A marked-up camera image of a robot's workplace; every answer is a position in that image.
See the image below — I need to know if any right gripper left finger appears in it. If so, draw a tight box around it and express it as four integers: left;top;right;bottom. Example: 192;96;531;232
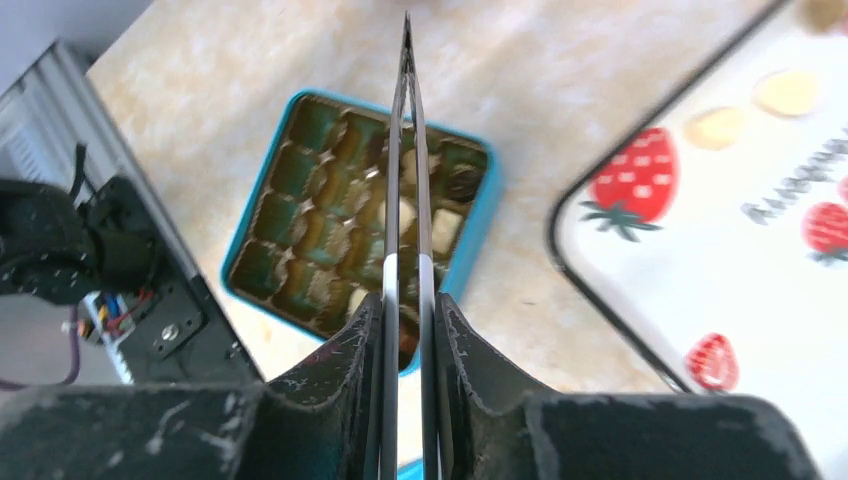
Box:
1;293;382;479

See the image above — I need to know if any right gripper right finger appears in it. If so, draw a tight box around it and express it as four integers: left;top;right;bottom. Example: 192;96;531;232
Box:
433;293;820;479

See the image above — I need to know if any white heart chocolate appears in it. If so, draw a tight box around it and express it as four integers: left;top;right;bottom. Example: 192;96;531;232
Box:
753;70;820;118
347;288;369;316

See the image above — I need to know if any white square chocolate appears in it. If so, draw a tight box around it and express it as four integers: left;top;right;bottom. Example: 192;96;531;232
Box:
432;209;463;256

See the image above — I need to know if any white shell chocolate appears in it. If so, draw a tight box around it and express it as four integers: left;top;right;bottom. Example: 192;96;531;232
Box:
377;197;417;235

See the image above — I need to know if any teal box lid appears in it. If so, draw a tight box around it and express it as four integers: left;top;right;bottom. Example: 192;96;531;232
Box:
397;458;424;480

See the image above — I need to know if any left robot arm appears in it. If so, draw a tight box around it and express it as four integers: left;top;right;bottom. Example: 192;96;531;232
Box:
1;177;164;306

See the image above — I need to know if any teal chocolate box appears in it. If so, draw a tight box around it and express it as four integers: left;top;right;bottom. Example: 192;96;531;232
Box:
221;90;504;342

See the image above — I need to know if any strawberry pattern white tray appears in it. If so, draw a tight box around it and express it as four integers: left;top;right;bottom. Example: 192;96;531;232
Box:
547;1;847;479

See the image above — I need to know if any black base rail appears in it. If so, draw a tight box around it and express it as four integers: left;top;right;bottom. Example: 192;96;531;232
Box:
82;176;261;383

